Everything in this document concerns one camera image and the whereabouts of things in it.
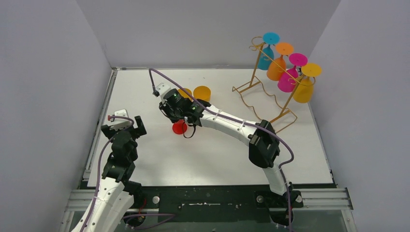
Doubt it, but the yellow wine glass front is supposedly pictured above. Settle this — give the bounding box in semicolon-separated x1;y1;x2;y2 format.
178;88;192;102

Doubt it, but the yellow wine glass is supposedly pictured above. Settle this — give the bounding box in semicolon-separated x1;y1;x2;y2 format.
293;63;322;103
193;86;211;102
178;88;192;102

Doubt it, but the red plastic wine glass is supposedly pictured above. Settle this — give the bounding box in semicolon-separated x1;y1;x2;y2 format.
172;119;188;135

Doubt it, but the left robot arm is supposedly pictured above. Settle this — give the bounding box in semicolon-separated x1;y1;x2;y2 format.
73;115;146;232

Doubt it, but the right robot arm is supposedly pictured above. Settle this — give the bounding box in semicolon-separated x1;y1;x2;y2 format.
154;84;292;207

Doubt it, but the orange plastic wine glass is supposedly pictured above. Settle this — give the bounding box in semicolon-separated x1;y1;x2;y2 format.
266;42;294;81

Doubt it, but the blue plastic wine glass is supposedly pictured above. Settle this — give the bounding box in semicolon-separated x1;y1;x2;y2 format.
257;32;280;71

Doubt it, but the pink plastic wine glass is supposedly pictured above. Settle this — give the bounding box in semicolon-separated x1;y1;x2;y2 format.
278;53;308;93

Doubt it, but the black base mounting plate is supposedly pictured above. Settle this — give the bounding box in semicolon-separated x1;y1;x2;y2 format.
131;185;304;225

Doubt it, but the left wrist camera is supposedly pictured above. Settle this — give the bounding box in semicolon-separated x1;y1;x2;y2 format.
107;109;131;130

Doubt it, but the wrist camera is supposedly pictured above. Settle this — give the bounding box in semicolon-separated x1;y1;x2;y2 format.
107;109;131;130
153;83;171;98

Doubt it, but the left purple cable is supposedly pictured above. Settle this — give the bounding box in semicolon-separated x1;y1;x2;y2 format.
78;115;135;232

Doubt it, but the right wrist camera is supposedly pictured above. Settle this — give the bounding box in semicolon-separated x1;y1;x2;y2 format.
153;83;171;98

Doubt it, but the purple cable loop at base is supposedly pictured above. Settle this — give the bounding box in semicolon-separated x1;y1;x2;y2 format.
121;213;176;231

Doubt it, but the gold wire glass rack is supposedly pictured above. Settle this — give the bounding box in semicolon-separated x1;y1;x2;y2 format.
232;36;317;133

